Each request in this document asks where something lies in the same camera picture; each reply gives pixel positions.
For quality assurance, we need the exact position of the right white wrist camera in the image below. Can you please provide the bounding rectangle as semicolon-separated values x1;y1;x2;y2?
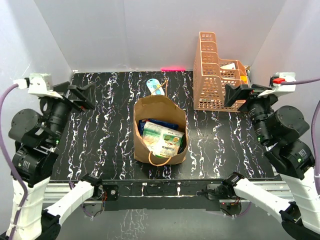
258;72;296;98

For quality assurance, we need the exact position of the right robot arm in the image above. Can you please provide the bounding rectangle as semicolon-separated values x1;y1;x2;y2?
203;84;320;240

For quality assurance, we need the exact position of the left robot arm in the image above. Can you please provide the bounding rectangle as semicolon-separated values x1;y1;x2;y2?
0;77;104;240

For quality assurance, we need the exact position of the green Chuba cassava chips bag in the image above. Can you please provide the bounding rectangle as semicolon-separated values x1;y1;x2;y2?
142;121;185;158

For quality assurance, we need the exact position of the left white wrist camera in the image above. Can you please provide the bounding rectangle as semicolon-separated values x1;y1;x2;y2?
13;73;63;99

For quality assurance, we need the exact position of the white card in organizer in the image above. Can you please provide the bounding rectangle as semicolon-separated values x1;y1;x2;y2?
219;62;237;70

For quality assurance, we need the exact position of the orange plastic file organizer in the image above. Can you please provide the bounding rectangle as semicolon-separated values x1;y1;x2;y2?
193;31;249;112

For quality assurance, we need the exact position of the brown paper bag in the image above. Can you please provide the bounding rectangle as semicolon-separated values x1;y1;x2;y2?
133;78;189;167

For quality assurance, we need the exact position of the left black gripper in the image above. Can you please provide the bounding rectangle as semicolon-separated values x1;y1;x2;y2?
45;80;96;145

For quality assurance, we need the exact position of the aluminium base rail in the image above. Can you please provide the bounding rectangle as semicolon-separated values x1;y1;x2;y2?
44;179;294;204

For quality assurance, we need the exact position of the blue Burts chips bag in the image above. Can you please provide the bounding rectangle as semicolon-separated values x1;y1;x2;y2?
137;118;179;136

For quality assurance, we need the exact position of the blue correction tape blister pack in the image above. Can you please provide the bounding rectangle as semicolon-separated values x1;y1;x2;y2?
146;78;165;96

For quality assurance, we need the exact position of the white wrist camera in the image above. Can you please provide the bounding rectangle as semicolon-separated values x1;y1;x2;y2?
13;73;63;99
258;72;296;98

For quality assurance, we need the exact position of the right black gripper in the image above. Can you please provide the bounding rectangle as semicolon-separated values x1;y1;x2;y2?
222;83;279;144

